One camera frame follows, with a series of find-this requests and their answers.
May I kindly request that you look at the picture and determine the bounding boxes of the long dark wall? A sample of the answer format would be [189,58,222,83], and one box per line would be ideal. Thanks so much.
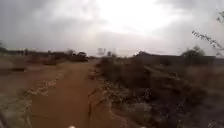
[133,50,224,68]

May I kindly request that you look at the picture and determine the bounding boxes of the dry scrub ground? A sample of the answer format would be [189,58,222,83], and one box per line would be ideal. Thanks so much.
[89,63,224,128]
[0,55,73,128]

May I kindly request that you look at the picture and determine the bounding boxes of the reddish brown dirt track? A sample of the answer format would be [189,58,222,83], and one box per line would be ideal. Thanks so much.
[29,61,125,128]

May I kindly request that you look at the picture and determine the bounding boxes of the row of dark bushes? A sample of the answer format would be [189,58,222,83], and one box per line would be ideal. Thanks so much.
[0,48,90,66]

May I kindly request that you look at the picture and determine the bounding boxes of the thin leafy branch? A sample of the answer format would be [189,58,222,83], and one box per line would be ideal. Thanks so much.
[191,9,224,58]

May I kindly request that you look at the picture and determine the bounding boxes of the row of dry bushes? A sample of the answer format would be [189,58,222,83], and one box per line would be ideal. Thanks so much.
[95,55,158,88]

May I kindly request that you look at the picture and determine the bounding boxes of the dark tree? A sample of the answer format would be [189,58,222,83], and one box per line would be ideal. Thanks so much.
[181,46,207,58]

